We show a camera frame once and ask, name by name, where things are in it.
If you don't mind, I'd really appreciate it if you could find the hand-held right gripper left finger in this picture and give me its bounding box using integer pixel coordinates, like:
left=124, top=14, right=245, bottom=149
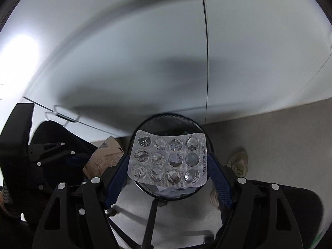
left=31, top=153, right=131, bottom=249

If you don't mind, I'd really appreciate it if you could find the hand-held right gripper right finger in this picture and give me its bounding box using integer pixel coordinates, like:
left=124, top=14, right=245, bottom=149
left=207, top=153, right=304, bottom=249

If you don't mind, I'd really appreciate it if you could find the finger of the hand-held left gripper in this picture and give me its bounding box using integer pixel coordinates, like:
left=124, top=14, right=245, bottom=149
left=28, top=142, right=92, bottom=167

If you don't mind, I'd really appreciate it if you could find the silver pill blister pack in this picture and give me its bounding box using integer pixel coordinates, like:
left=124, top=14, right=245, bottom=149
left=127, top=130, right=208, bottom=188

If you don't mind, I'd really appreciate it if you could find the black mesh trash bin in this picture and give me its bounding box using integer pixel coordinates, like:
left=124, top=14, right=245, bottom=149
left=131, top=112, right=216, bottom=201

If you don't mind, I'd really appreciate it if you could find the person's left forearm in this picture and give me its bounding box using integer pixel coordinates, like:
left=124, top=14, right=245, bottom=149
left=0, top=187, right=13, bottom=213

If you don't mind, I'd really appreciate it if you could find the beige shoe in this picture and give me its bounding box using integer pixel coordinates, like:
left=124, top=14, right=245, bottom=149
left=227, top=147, right=249, bottom=177
left=210, top=189, right=221, bottom=209

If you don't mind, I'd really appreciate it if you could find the cardboard box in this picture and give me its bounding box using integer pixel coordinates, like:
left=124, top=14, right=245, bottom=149
left=82, top=135, right=125, bottom=180

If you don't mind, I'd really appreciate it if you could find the grey swivel chair base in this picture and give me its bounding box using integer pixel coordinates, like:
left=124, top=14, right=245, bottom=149
left=105, top=198, right=216, bottom=249

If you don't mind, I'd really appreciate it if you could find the white kitchen cabinet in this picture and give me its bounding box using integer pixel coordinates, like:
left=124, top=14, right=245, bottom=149
left=0, top=0, right=332, bottom=138

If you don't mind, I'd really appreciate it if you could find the silver cabinet handle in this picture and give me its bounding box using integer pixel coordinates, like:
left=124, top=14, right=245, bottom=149
left=45, top=105, right=80, bottom=123

